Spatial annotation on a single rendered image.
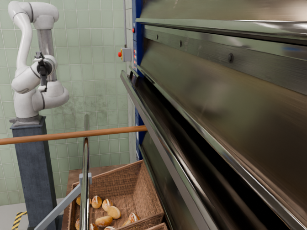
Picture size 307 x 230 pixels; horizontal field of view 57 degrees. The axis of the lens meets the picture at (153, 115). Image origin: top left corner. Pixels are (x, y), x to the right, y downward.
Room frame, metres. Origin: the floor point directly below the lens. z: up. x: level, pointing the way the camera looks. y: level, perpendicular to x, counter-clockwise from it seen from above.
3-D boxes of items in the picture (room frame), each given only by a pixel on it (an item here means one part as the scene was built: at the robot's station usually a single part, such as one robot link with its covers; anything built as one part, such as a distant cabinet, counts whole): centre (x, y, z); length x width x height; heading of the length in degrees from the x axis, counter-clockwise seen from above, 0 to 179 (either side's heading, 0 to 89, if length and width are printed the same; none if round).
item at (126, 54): (2.28, 0.22, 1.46); 0.10 x 0.07 x 0.10; 12
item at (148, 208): (1.34, 0.24, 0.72); 0.56 x 0.49 x 0.28; 12
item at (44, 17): (2.11, 0.77, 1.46); 0.22 x 0.16 x 0.77; 129
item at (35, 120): (1.98, 0.96, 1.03); 0.22 x 0.18 x 0.06; 103
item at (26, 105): (1.99, 0.93, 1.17); 0.18 x 0.16 x 0.22; 129
